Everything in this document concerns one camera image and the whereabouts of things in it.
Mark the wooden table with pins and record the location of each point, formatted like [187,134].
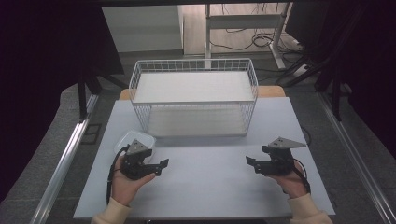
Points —
[271,91]

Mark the person's left hand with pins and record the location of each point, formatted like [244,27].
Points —
[124,189]

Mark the white metal desk frame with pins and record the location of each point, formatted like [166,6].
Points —
[243,21]

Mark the person's right hand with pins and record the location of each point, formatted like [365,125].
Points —
[291,185]

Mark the black metal stand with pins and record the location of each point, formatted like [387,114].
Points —
[82,99]
[335,99]

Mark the white plastic bowl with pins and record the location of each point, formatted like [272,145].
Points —
[124,141]

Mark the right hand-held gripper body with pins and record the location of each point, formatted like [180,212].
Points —
[278,161]

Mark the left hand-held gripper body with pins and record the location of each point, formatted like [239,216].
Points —
[135,161]

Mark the silver metal rail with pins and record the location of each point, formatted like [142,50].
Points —
[62,165]
[358,161]

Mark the white cabinet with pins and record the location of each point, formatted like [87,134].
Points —
[143,29]

